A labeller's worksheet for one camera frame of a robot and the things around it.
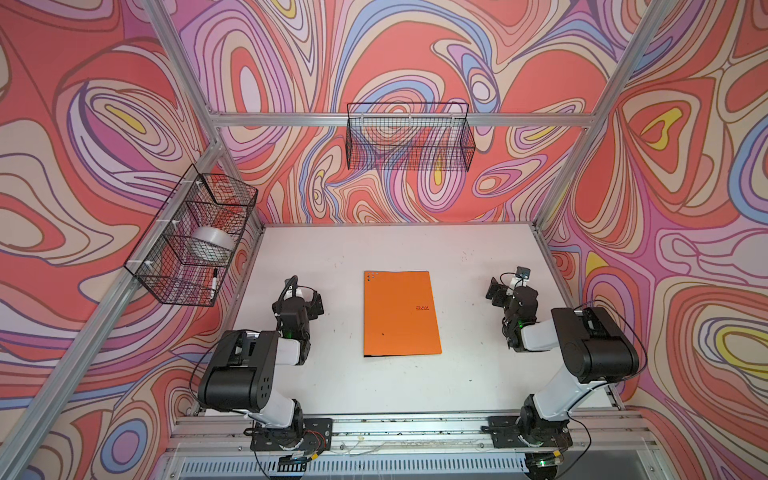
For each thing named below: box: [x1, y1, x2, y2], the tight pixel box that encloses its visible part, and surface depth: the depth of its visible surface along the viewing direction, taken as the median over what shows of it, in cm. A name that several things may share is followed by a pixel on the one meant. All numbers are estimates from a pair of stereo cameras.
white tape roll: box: [184, 226, 236, 265], surface depth 74 cm
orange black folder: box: [363, 270, 443, 358], surface depth 96 cm
